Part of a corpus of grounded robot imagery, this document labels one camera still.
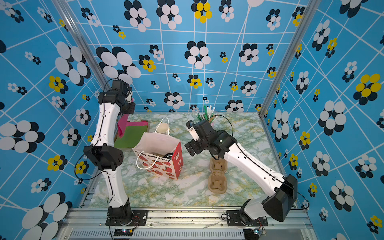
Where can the stack of paper cups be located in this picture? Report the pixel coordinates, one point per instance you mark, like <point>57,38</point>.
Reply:
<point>163,128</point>

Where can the brown cardboard cup carrier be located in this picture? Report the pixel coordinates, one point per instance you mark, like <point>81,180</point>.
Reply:
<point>217,181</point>

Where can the pink straw holder cup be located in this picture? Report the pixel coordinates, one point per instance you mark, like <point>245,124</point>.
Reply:
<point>206,117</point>

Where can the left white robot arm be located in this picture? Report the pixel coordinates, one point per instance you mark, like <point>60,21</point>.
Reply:
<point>108,159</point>

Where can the black cup lid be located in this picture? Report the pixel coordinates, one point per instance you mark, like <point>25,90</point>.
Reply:
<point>169,156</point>

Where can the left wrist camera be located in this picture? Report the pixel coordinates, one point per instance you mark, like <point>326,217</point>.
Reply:
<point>121,86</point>

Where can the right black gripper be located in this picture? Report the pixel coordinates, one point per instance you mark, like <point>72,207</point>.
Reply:
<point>194,144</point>

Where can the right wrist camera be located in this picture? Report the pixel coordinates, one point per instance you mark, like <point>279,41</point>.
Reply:
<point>190,127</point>

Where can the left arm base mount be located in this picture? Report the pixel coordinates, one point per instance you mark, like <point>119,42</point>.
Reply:
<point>135,218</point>

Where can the red paper gift bag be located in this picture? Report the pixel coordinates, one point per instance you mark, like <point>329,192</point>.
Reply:
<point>152,148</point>

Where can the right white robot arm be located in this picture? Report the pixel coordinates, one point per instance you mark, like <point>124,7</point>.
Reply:
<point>281,191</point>

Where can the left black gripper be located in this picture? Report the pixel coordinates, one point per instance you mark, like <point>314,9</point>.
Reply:
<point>131,111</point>

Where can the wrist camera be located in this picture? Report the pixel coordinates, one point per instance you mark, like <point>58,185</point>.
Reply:
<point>121,86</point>
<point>190,127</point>

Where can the green napkin stack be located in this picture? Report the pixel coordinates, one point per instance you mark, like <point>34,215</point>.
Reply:
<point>133,134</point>

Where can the pink paper napkin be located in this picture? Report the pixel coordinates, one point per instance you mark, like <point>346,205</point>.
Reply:
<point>122,124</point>

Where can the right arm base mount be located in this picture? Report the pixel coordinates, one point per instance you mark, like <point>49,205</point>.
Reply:
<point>237,218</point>

